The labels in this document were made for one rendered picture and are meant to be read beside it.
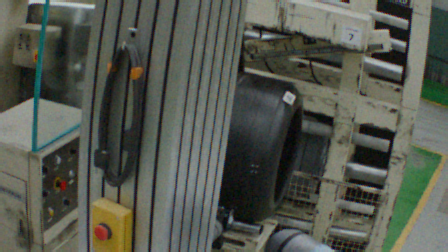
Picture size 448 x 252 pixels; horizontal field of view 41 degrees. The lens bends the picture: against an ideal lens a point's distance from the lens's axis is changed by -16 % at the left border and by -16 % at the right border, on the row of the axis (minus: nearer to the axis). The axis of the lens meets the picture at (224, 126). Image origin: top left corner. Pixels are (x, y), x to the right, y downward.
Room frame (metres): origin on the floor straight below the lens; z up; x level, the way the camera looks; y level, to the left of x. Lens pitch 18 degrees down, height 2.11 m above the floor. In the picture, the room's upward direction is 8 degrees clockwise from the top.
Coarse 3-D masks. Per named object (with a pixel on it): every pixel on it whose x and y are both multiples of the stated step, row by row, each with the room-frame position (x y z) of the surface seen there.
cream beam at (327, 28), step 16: (256, 0) 2.84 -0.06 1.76; (272, 0) 2.82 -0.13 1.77; (288, 0) 2.83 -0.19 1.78; (304, 0) 2.96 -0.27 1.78; (256, 16) 2.84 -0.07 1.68; (272, 16) 2.82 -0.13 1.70; (288, 16) 2.80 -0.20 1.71; (304, 16) 2.78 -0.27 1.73; (320, 16) 2.76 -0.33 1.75; (336, 16) 2.75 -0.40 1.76; (352, 16) 2.73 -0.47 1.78; (368, 16) 2.88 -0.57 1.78; (288, 32) 2.80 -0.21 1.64; (304, 32) 2.78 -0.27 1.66; (320, 32) 2.76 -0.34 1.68; (336, 32) 2.75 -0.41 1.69; (368, 32) 2.81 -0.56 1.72; (352, 48) 2.73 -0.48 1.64
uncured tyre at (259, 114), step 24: (240, 96) 2.50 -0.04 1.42; (264, 96) 2.50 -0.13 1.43; (240, 120) 2.42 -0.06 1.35; (264, 120) 2.41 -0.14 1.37; (288, 120) 2.48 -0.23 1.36; (240, 144) 2.37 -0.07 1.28; (264, 144) 2.36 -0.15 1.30; (288, 144) 2.86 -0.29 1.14; (240, 168) 2.35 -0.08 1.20; (264, 168) 2.35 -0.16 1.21; (288, 168) 2.77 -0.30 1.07; (240, 192) 2.36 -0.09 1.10; (264, 192) 2.36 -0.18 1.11; (240, 216) 2.44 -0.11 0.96; (264, 216) 2.45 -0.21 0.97
